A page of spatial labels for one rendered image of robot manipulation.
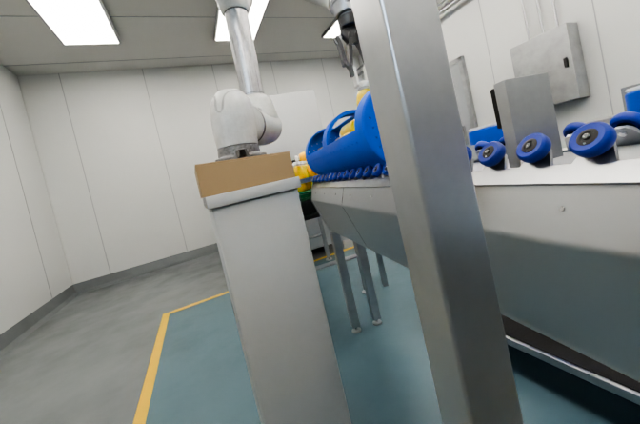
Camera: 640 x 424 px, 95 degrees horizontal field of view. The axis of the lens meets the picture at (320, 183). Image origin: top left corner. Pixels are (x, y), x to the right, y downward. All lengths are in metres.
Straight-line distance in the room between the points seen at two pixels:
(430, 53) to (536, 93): 0.38
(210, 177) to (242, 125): 0.23
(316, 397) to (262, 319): 0.36
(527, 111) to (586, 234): 0.25
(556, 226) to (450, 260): 0.22
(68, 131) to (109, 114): 0.62
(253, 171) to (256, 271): 0.33
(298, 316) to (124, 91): 5.42
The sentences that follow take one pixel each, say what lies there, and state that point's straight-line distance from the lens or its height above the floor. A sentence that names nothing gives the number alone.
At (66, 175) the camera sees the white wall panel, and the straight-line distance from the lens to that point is 6.02.
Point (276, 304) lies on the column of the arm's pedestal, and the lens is 1.09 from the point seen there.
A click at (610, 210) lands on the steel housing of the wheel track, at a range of 0.47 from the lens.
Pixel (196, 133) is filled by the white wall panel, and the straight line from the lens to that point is 5.84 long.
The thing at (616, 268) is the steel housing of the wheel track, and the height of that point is 0.82.
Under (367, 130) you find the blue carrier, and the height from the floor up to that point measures 1.09.
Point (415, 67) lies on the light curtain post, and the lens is 0.31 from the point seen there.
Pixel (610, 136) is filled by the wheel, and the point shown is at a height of 0.96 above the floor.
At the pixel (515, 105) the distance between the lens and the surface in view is 0.63.
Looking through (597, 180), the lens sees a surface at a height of 0.92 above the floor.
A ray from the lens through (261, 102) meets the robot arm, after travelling 1.30.
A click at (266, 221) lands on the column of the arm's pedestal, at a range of 1.02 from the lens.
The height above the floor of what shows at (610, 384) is 0.14.
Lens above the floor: 1.00
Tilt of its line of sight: 2 degrees down
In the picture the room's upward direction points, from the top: 13 degrees counter-clockwise
